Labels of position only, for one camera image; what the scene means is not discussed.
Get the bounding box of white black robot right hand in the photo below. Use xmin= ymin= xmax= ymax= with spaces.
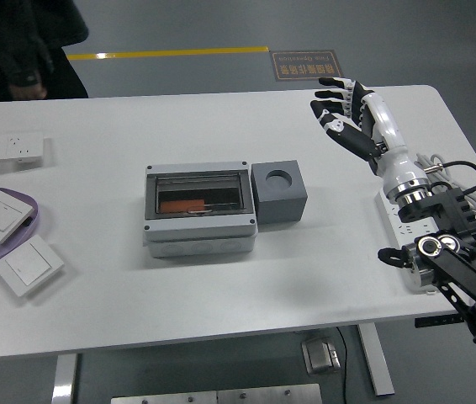
xmin=309 ymin=76 xmax=431 ymax=199

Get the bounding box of person's hand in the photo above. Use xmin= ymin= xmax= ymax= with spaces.
xmin=10 ymin=81 xmax=49 ymax=101

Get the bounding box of orange cylinder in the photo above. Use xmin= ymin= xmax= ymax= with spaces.
xmin=158 ymin=198 xmax=206 ymax=214

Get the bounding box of grey box with clear lid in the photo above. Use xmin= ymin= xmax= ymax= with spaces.
xmin=141 ymin=160 xmax=259 ymax=259

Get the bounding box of grey cube with round hole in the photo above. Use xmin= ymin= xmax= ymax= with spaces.
xmin=251 ymin=158 xmax=309 ymax=226

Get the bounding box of metal floor socket box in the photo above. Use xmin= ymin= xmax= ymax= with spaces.
xmin=300 ymin=336 xmax=342 ymax=375

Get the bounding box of person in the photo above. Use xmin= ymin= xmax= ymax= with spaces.
xmin=0 ymin=0 xmax=90 ymax=103

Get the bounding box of brown floor sign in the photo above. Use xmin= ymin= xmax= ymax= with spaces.
xmin=269 ymin=50 xmax=346 ymax=82

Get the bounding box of white power strip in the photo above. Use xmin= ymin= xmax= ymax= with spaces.
xmin=373 ymin=192 xmax=446 ymax=296

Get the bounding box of white table leg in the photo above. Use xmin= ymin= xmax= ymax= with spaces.
xmin=50 ymin=353 xmax=79 ymax=404
xmin=356 ymin=322 xmax=396 ymax=397

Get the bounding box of metal floor plate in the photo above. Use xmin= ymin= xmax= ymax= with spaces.
xmin=110 ymin=383 xmax=324 ymax=404

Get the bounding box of white wall socket plate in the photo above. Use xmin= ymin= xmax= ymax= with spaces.
xmin=0 ymin=131 xmax=45 ymax=163

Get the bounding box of black bracket under table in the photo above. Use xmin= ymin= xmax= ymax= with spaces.
xmin=414 ymin=314 xmax=466 ymax=329

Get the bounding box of black cable under table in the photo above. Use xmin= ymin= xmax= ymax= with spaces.
xmin=336 ymin=327 xmax=349 ymax=404

